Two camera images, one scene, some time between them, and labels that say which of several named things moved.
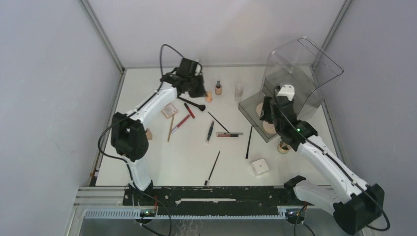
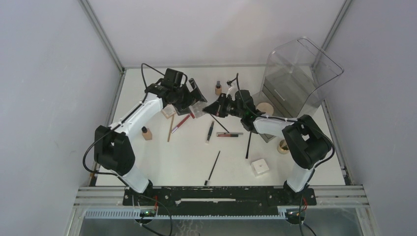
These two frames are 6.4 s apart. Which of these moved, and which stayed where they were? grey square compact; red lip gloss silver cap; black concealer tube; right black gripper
Moved: right black gripper
Stayed: black concealer tube; grey square compact; red lip gloss silver cap
